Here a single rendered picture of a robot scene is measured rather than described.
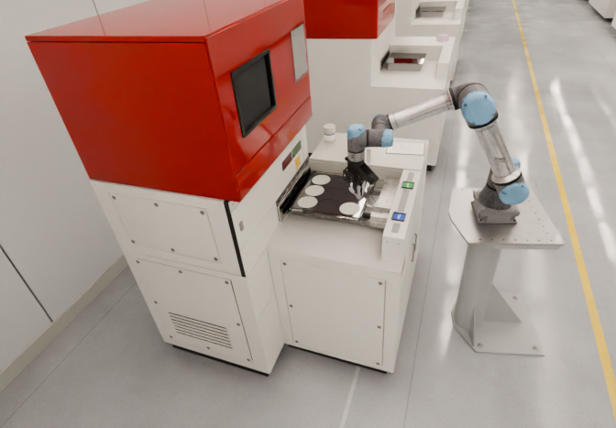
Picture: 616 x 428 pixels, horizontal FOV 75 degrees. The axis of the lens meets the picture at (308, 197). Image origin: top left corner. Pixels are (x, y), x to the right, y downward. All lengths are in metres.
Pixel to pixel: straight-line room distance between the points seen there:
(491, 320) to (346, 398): 0.99
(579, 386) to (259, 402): 1.65
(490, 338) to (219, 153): 1.90
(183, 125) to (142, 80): 0.19
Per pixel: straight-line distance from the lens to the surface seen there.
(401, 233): 1.72
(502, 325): 2.73
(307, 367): 2.44
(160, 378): 2.63
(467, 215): 2.10
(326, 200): 2.02
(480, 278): 2.33
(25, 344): 3.06
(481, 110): 1.65
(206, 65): 1.30
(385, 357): 2.23
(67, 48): 1.66
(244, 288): 1.85
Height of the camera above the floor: 2.06
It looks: 34 degrees down
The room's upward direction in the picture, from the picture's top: 6 degrees counter-clockwise
